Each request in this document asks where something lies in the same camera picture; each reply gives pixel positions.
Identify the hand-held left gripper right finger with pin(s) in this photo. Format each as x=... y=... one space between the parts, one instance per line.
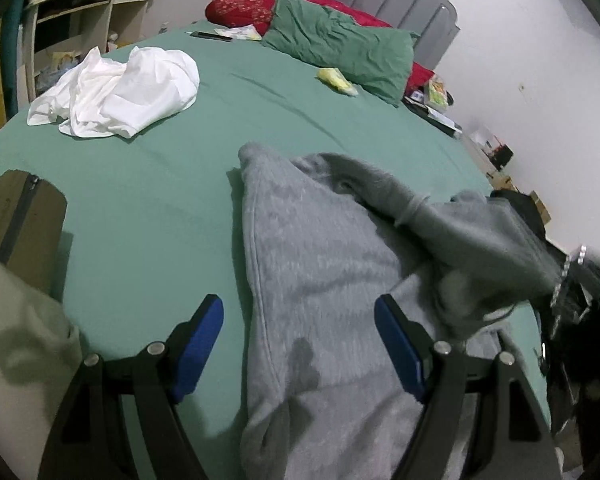
x=399 y=350

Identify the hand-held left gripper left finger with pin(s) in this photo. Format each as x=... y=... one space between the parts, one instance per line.
x=200 y=347

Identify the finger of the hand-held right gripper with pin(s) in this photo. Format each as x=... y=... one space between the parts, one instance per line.
x=582 y=265
x=577 y=305

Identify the grey sweatshirt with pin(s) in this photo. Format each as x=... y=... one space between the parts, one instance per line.
x=320 y=270

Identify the black backpack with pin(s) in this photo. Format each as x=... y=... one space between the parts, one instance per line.
x=525 y=210

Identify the small cardboard box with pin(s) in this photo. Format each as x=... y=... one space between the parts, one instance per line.
x=500 y=181

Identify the white appliance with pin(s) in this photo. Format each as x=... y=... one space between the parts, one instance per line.
x=480 y=136

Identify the bed with green sheet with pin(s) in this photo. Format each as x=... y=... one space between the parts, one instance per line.
x=180 y=170

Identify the light khaki garment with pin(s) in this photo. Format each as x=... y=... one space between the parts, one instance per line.
x=15 y=340

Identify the olive zippered garment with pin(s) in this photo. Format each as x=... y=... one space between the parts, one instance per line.
x=35 y=240

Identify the pile of books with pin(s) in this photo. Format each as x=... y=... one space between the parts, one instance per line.
x=440 y=117

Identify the colourful snack bag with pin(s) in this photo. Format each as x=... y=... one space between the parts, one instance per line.
x=437 y=91

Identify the white garment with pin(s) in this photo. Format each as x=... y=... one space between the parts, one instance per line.
x=130 y=90

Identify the small yellow cloth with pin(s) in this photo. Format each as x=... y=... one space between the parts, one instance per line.
x=337 y=80

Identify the black phone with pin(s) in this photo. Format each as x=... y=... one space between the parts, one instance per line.
x=210 y=36

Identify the green pillow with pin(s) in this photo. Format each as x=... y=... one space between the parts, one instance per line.
x=330 y=45

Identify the white paper packet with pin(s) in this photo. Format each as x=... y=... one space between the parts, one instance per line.
x=242 y=33

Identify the white computer desk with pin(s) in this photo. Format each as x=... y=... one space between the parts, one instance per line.
x=100 y=15

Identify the red quilt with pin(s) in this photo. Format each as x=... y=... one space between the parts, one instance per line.
x=240 y=0

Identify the teal curtain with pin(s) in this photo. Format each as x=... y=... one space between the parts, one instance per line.
x=12 y=45

